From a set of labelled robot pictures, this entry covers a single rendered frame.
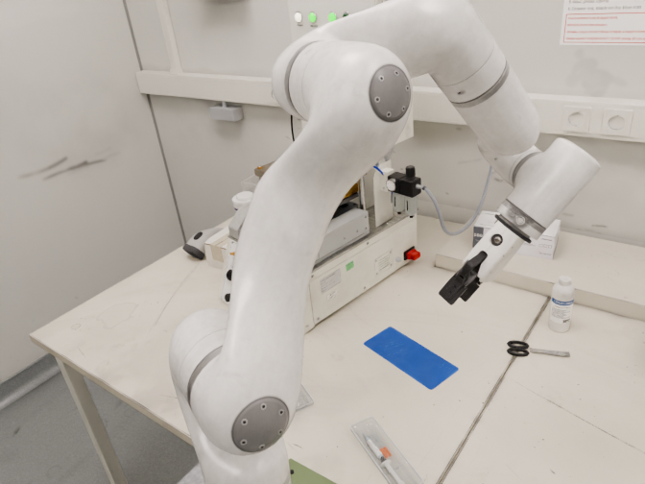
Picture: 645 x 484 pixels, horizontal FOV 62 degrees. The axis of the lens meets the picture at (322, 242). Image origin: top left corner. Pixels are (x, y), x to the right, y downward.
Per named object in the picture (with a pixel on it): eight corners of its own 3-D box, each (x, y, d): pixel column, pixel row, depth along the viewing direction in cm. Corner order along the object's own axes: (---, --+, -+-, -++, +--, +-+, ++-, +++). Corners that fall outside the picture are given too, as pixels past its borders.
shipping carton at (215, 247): (244, 240, 192) (240, 218, 187) (271, 248, 184) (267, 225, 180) (205, 264, 179) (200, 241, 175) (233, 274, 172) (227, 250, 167)
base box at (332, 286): (341, 229, 191) (337, 185, 183) (426, 262, 166) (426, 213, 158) (217, 298, 161) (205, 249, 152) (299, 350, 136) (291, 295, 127)
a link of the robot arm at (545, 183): (494, 189, 92) (527, 215, 85) (547, 126, 88) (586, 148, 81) (521, 208, 97) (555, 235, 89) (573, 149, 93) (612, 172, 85)
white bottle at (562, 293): (547, 319, 137) (553, 272, 130) (568, 322, 135) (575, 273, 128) (548, 331, 133) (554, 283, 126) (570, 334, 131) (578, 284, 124)
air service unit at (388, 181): (388, 205, 153) (386, 157, 146) (430, 219, 144) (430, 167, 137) (376, 212, 150) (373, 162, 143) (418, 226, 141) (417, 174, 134)
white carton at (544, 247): (481, 229, 172) (482, 209, 168) (558, 240, 162) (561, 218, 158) (471, 248, 163) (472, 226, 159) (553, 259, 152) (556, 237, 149)
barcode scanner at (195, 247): (225, 233, 198) (220, 214, 194) (239, 237, 194) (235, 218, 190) (182, 258, 184) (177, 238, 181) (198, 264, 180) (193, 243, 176)
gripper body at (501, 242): (531, 235, 85) (484, 288, 88) (539, 238, 94) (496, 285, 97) (493, 206, 88) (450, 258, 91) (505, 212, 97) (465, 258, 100)
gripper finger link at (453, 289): (473, 277, 87) (446, 306, 89) (478, 277, 90) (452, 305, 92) (458, 264, 88) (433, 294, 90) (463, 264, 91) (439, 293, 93)
